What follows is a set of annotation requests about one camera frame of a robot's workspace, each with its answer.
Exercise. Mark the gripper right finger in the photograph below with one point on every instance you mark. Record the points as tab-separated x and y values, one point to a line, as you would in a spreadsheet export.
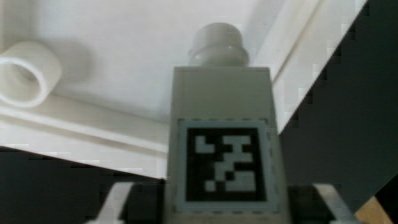
336	205

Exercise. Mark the white square tabletop tray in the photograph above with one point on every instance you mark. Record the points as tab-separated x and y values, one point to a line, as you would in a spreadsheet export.
121	40

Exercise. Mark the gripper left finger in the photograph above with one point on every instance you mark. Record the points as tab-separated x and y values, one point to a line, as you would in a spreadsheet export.
109	214

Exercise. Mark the white leg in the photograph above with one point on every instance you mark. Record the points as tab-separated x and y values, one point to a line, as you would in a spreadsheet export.
226	183

